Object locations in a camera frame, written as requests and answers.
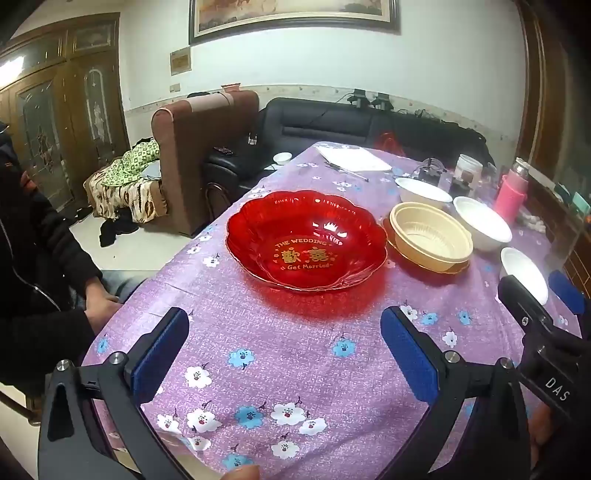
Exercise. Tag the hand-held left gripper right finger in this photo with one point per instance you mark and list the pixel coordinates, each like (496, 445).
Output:
(411, 360)

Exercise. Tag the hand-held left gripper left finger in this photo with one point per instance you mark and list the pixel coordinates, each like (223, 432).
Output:
(157, 357)

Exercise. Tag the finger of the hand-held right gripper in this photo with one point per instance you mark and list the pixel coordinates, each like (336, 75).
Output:
(524, 304)
(565, 288)

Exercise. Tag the small white paper bowl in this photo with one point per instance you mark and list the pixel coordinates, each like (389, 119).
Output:
(521, 267)

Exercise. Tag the beige plastic bowl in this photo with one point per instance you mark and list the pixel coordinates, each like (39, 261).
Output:
(429, 240)

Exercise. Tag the red plastic flower-shaped plate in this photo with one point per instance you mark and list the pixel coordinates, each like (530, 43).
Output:
(304, 230)

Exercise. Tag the person's right hand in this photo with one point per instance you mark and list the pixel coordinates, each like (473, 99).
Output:
(540, 434)

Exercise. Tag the wooden side cabinet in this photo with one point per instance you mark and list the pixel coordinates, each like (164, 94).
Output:
(577, 258)

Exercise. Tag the white cotton wads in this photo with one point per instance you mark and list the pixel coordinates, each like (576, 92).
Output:
(533, 218)

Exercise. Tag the tan plastic bowl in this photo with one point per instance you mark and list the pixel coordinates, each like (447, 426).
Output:
(450, 272)

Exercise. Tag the teal box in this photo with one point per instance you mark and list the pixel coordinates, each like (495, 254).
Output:
(578, 201)

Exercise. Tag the pink sleeved bottle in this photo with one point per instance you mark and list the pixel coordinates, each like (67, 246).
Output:
(510, 198)

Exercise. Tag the purple floral tablecloth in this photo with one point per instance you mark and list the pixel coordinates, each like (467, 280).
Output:
(300, 346)

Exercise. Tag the black shoes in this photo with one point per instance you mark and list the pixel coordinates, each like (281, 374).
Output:
(113, 233)

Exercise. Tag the wooden chair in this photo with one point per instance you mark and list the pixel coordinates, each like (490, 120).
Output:
(23, 408)
(217, 189)

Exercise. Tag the clear jar with white lid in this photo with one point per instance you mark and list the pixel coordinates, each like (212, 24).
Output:
(467, 168)

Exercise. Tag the black electronic device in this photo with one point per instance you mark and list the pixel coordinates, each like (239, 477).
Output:
(427, 175)

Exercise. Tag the green patterned blanket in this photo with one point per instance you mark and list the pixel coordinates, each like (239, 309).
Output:
(134, 159)

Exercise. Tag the pen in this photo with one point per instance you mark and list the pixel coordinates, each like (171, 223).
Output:
(346, 170)

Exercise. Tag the brown armchair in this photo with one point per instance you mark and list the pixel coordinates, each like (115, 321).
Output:
(189, 152)

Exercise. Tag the white notebook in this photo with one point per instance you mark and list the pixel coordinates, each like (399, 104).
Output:
(355, 159)

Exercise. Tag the red plastic bag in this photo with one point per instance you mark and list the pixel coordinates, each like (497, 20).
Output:
(390, 143)

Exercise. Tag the remote control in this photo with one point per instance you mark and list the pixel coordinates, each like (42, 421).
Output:
(223, 150)

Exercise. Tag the small white ceramic bowl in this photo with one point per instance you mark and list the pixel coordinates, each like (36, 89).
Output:
(282, 158)

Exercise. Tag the black gadget on sofa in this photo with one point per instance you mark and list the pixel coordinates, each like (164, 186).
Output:
(358, 99)
(382, 101)

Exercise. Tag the black leather sofa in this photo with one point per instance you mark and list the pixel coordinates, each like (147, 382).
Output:
(300, 124)

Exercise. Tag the wooden wardrobe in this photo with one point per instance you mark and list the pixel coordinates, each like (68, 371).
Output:
(55, 115)

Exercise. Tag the copper bowl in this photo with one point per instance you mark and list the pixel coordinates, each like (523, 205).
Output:
(231, 86)

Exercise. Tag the framed painting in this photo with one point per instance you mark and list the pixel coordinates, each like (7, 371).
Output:
(295, 16)

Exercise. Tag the wooden door frame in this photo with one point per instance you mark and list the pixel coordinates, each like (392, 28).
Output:
(545, 92)

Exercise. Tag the wall plaque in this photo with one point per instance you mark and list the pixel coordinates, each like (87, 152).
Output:
(181, 61)

